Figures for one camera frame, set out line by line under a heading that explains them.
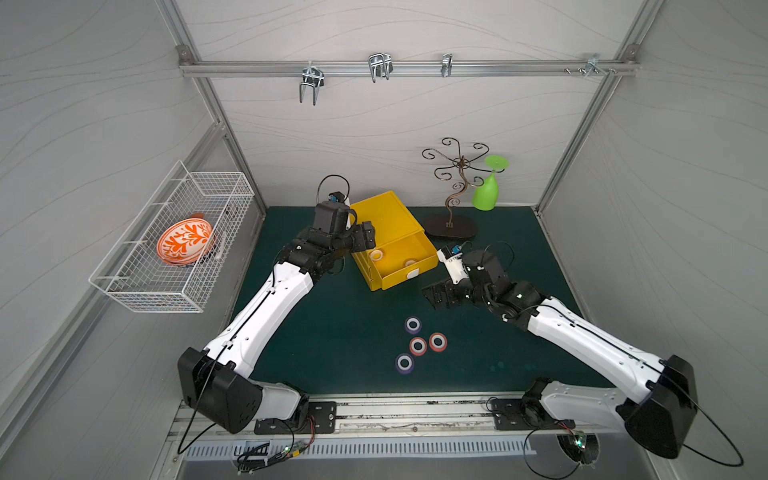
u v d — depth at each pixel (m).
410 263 0.84
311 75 0.78
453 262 0.69
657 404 0.38
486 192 0.94
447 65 0.78
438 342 0.86
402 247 0.84
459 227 1.14
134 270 0.59
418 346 0.86
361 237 0.68
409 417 0.75
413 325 0.89
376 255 0.86
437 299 0.68
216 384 0.38
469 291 0.64
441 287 0.68
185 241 0.67
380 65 0.77
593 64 0.77
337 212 0.56
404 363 0.82
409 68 0.78
